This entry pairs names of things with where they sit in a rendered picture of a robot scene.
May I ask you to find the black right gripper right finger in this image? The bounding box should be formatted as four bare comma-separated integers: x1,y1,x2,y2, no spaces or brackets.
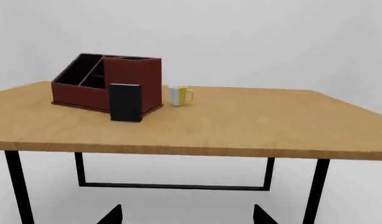
253,203,280,224

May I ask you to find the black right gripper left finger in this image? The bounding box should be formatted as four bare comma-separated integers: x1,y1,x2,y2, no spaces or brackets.
96,203,123,224

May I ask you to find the black book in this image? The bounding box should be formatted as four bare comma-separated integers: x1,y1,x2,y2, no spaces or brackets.
108,83,144,123

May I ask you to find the dark red compartment caddy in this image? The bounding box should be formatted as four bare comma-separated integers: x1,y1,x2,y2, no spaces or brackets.
50,52,164,116

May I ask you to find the white and yellow mug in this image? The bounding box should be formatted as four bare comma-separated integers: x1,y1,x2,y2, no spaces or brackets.
168,84,194,107

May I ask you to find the black metal table frame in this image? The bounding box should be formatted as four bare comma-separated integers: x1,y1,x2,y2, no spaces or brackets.
4,150,330,224

